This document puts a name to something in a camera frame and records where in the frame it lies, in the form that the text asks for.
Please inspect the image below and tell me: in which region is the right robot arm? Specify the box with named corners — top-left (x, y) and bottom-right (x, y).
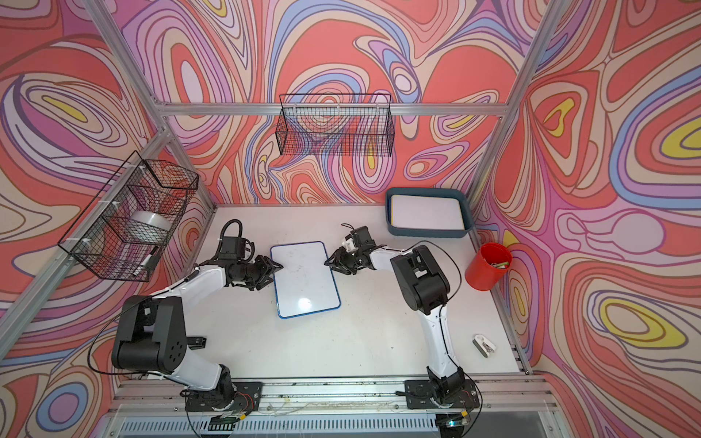
top-left (324, 224), bottom-right (482, 415)

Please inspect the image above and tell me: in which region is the silver tape roll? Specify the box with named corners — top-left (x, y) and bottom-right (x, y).
top-left (131, 210), bottom-right (172, 235)

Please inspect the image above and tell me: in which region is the black wire basket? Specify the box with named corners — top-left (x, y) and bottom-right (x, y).
top-left (58, 152), bottom-right (199, 282)
top-left (275, 92), bottom-right (395, 158)

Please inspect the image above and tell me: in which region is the red plastic cup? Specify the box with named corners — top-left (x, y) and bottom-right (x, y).
top-left (465, 243), bottom-right (513, 291)

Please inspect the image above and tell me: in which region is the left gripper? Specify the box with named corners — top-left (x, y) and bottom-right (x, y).
top-left (236, 254), bottom-right (284, 291)

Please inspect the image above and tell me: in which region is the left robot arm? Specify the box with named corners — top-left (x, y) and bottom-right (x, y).
top-left (111, 219), bottom-right (283, 414)

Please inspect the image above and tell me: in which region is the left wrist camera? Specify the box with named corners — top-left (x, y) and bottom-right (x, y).
top-left (215, 237), bottom-right (255, 262)

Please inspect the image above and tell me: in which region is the green circuit board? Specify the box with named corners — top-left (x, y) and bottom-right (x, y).
top-left (208, 416), bottom-right (241, 431)

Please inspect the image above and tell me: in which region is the white whiteboard eraser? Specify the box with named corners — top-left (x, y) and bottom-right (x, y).
top-left (472, 334), bottom-right (497, 359)

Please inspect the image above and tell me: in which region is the back black wire basket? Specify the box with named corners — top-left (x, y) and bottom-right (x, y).
top-left (275, 92), bottom-right (395, 158)

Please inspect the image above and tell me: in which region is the blue whiteboard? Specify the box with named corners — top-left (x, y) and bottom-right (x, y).
top-left (270, 241), bottom-right (341, 319)

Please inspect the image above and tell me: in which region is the yellow framed whiteboard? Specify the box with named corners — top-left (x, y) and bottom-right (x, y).
top-left (390, 195), bottom-right (466, 231)

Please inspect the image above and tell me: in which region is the teal plastic storage box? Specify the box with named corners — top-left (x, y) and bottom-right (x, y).
top-left (385, 187), bottom-right (474, 238)

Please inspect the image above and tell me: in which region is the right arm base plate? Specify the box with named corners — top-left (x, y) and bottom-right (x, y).
top-left (397, 380), bottom-right (481, 412)

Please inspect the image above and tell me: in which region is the left black wire basket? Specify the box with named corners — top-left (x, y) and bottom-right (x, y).
top-left (58, 152), bottom-right (199, 282)

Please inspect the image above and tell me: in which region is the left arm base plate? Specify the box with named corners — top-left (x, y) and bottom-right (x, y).
top-left (180, 381), bottom-right (263, 414)

